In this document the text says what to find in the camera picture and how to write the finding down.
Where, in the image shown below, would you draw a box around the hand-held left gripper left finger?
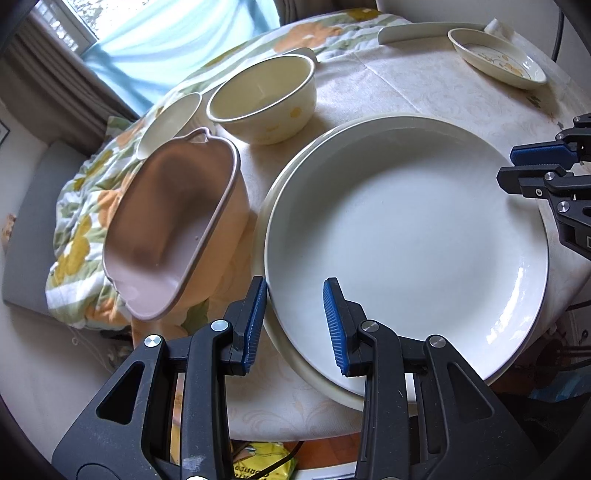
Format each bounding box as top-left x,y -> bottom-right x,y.
51,276 -> 269,480

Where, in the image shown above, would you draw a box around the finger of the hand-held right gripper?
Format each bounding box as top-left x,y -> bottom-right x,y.
510,113 -> 591,168
497,164 -> 591,259

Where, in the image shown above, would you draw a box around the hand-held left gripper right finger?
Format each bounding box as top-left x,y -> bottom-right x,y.
322,277 -> 541,480

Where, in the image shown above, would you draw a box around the large white plate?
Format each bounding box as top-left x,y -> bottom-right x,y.
264,116 -> 550,384

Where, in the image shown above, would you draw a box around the pink rectangular dish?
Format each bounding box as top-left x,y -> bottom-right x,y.
102,128 -> 250,322

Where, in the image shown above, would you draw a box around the cream bowl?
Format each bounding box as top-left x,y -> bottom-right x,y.
206,54 -> 318,146

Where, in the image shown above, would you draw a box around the small white bowl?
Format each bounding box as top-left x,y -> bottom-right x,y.
135,92 -> 204,161

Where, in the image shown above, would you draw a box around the oval floral dish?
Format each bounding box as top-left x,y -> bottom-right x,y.
447,28 -> 548,90

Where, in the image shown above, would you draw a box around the yellow packet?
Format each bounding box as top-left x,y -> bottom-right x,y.
231,440 -> 301,480

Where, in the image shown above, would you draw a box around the cream patterned tablecloth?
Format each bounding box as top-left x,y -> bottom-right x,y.
131,23 -> 578,444

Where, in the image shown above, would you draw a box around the floral quilt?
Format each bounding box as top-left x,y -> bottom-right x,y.
45,8 -> 407,330

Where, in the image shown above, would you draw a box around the blue plastic bag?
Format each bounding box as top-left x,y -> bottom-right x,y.
526,381 -> 583,407

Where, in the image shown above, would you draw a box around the grey cushion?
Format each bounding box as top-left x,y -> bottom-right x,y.
2,141 -> 93,319

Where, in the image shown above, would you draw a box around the light blue curtain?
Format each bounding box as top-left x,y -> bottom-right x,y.
81,0 -> 282,121

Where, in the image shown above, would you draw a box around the brown curtain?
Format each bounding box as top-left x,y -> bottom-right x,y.
4,9 -> 139,158

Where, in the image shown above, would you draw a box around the black cable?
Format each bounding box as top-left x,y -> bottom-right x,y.
551,9 -> 566,61

